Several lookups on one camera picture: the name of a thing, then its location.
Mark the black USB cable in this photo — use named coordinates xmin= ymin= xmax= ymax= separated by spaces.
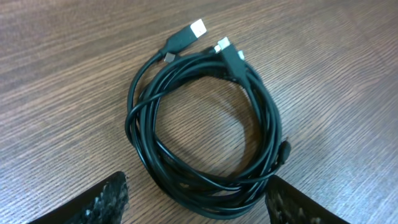
xmin=130 ymin=49 xmax=292 ymax=212
xmin=126 ymin=18 xmax=208 ymax=200
xmin=136 ymin=36 xmax=284 ymax=220

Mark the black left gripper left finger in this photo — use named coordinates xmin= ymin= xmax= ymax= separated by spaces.
xmin=31 ymin=171 xmax=129 ymax=224

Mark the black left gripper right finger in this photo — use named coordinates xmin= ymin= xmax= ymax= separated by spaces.
xmin=265 ymin=175 xmax=348 ymax=224

